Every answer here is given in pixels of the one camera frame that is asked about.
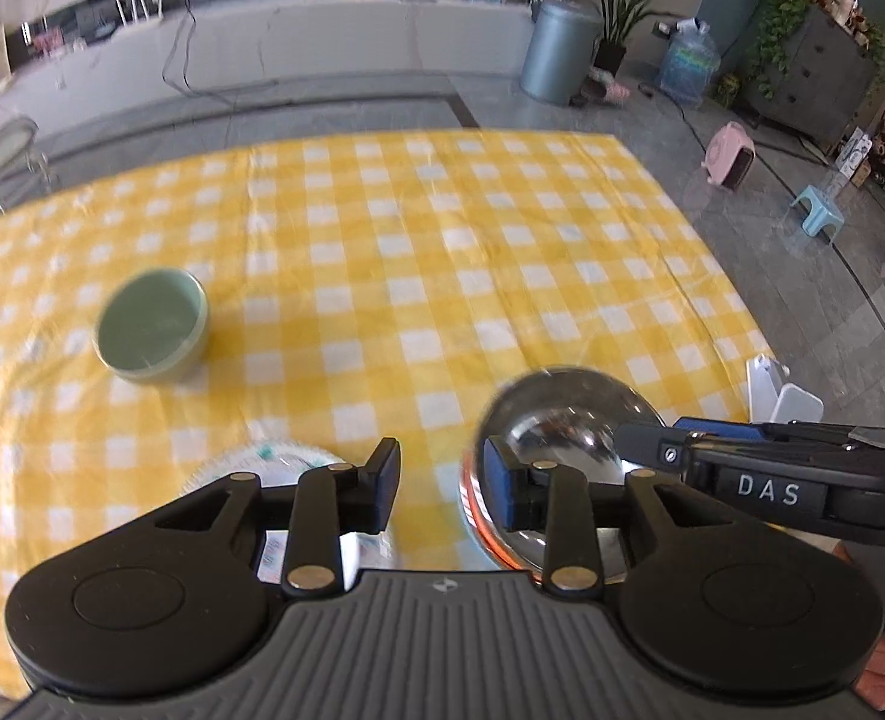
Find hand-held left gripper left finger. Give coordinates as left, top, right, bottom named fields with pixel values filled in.
left=142, top=437, right=403, bottom=592

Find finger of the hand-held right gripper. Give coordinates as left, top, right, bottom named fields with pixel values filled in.
left=673, top=417, right=885, bottom=455
left=613, top=420, right=689, bottom=472

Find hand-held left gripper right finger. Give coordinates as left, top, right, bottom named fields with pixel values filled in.
left=483, top=435, right=728, bottom=592

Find orange steel bowl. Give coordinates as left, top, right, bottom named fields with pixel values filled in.
left=458, top=365, right=670, bottom=587

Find white plastic stand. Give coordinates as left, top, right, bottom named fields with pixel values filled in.
left=744, top=354, right=824, bottom=425

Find yellow checked tablecloth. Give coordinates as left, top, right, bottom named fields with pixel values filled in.
left=0, top=131, right=781, bottom=706

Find light blue plastic stool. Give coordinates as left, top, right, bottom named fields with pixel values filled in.
left=789, top=185, right=844, bottom=241

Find pink space heater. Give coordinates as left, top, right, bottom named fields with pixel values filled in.
left=701, top=122, right=758, bottom=190

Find green ceramic bowl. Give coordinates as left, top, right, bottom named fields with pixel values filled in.
left=92, top=268, right=211, bottom=385

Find pink slippers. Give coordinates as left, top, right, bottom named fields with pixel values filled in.
left=581, top=67, right=631, bottom=107

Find grey drawer cabinet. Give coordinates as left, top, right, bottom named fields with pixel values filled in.
left=742, top=11, right=882, bottom=152

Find clear water jug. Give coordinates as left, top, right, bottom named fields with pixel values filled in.
left=658, top=19, right=717, bottom=107

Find potted plant in black pot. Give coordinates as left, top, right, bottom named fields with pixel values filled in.
left=573, top=0, right=702, bottom=77

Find grey trash bin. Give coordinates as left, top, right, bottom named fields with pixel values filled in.
left=518, top=0, right=602, bottom=106

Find white television cabinet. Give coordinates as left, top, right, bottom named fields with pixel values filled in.
left=0, top=0, right=541, bottom=137

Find black floor cable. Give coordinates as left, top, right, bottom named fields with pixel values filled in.
left=637, top=82, right=841, bottom=166

